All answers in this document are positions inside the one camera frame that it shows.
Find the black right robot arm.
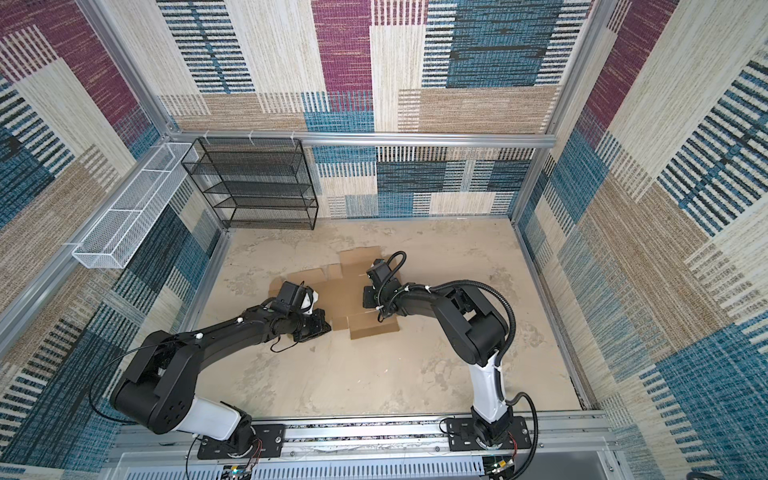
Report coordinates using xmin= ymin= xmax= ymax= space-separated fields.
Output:
xmin=362 ymin=280 xmax=516 ymax=449

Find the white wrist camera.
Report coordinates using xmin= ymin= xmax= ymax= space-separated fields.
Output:
xmin=270 ymin=281 xmax=318 ymax=315
xmin=366 ymin=259 xmax=392 ymax=291

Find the black corrugated cable conduit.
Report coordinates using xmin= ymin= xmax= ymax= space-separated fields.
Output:
xmin=374 ymin=250 xmax=540 ymax=475

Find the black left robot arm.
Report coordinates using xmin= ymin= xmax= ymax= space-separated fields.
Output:
xmin=110 ymin=305 xmax=331 ymax=458

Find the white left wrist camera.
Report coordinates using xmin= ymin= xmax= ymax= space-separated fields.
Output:
xmin=270 ymin=281 xmax=318 ymax=315

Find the black wire mesh shelf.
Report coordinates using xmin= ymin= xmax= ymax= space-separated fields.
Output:
xmin=181 ymin=137 xmax=319 ymax=230

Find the brown cardboard box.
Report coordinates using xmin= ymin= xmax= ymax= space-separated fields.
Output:
xmin=268 ymin=246 xmax=400 ymax=340

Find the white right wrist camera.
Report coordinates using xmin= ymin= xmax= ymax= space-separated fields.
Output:
xmin=366 ymin=259 xmax=392 ymax=291

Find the aluminium front mounting rail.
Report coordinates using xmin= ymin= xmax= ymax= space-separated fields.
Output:
xmin=99 ymin=408 xmax=632 ymax=479

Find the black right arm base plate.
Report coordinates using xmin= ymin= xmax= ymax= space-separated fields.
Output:
xmin=439 ymin=415 xmax=534 ymax=452

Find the white wire mesh basket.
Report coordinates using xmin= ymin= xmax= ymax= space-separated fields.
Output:
xmin=72 ymin=142 xmax=191 ymax=269

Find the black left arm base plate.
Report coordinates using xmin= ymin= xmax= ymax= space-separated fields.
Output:
xmin=196 ymin=423 xmax=286 ymax=460

